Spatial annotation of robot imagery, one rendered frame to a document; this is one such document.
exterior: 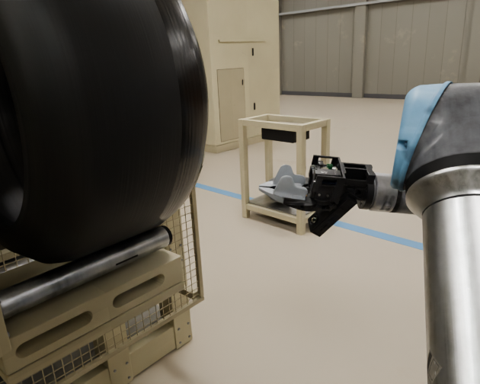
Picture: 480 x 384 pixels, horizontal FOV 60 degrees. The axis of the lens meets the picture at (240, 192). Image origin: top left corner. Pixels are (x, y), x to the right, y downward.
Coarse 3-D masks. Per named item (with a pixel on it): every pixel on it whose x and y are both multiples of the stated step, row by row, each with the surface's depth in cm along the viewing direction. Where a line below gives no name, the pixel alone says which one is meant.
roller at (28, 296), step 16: (128, 240) 81; (144, 240) 82; (160, 240) 84; (96, 256) 75; (112, 256) 77; (128, 256) 79; (144, 256) 83; (48, 272) 70; (64, 272) 70; (80, 272) 72; (96, 272) 74; (16, 288) 65; (32, 288) 66; (48, 288) 68; (64, 288) 70; (0, 304) 63; (16, 304) 64; (32, 304) 67
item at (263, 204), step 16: (240, 128) 315; (272, 128) 293; (288, 128) 283; (304, 128) 277; (240, 144) 319; (272, 144) 342; (304, 144) 280; (240, 160) 324; (272, 160) 346; (304, 160) 284; (272, 176) 350; (304, 176) 287; (256, 208) 325; (272, 208) 317; (288, 208) 316; (304, 224) 299
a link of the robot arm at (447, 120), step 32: (416, 96) 42; (448, 96) 41; (416, 128) 40; (448, 128) 39; (416, 160) 41; (448, 160) 38; (416, 192) 41; (448, 192) 38; (448, 224) 37; (448, 256) 35; (448, 288) 34; (448, 320) 33; (448, 352) 32
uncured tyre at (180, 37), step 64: (0, 0) 51; (64, 0) 52; (128, 0) 59; (0, 64) 95; (64, 64) 52; (128, 64) 57; (192, 64) 65; (0, 128) 98; (64, 128) 54; (128, 128) 58; (192, 128) 68; (0, 192) 93; (64, 192) 58; (128, 192) 63; (64, 256) 69
